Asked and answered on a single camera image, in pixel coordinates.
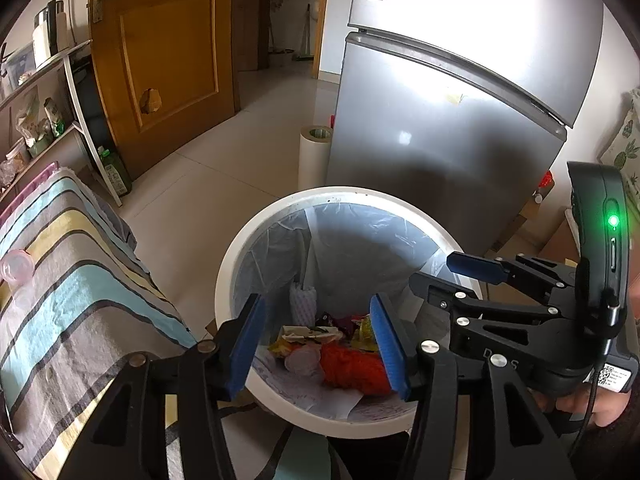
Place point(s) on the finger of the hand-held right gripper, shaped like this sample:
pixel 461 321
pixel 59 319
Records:
pixel 475 266
pixel 435 290

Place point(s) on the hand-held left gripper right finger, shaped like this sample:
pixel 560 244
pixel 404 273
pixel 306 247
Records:
pixel 387 345

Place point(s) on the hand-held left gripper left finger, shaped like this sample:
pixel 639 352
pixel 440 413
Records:
pixel 247 350

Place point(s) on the yellow snack packet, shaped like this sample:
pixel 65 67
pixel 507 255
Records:
pixel 364 332

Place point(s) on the gold snack wrapper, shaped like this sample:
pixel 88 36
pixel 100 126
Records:
pixel 285 347

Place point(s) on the red plastic bag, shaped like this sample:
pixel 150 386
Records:
pixel 350 367

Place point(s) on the white trash bin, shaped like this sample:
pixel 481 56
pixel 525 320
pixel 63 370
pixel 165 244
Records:
pixel 350 194

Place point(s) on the person's right forearm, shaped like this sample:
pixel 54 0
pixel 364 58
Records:
pixel 620 447

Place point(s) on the person's right hand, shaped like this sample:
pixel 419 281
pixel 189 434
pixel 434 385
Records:
pixel 605 405

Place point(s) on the pink translucent cup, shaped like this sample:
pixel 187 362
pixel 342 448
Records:
pixel 302 360

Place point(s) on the white textured tissue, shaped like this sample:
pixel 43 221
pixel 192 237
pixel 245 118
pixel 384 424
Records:
pixel 303 305

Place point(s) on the cardboard box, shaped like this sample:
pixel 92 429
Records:
pixel 555 240

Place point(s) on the silver refrigerator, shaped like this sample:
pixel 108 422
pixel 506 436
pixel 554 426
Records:
pixel 450 135

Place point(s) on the striped cloth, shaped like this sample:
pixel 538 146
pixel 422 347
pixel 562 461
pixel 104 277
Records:
pixel 85 300

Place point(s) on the white paper roll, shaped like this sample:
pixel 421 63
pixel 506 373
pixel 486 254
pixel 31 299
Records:
pixel 315 160

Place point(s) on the pineapple print cushion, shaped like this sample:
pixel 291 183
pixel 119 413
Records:
pixel 625 140

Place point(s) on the green plastic bottle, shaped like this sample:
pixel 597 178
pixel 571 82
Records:
pixel 116 175

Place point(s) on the clear plastic cup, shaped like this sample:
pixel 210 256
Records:
pixel 24 297

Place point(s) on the pink plastic cup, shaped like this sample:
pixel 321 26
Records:
pixel 17 265

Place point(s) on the broom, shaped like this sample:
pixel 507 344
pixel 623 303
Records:
pixel 305 35

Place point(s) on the green bowl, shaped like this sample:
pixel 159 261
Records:
pixel 40 146

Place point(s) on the wooden door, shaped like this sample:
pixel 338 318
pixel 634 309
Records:
pixel 165 60

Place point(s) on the green white packet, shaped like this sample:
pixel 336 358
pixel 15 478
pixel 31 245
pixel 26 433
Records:
pixel 54 117

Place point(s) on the white shelf rack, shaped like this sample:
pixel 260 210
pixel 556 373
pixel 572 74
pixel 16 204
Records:
pixel 75 95

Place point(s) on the white plastic bag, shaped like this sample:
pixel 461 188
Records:
pixel 29 112

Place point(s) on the clear storage container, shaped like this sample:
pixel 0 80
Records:
pixel 20 65

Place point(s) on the white electric kettle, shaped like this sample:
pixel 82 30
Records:
pixel 47 35

